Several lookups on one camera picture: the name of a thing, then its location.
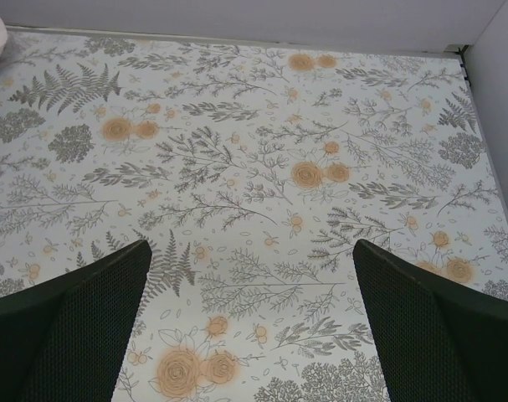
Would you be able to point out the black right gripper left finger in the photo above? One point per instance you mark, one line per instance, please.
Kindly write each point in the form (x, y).
(65, 339)

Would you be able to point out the floral patterned table mat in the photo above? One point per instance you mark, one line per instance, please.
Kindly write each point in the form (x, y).
(251, 172)

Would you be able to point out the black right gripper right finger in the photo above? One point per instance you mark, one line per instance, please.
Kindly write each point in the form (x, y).
(436, 340)

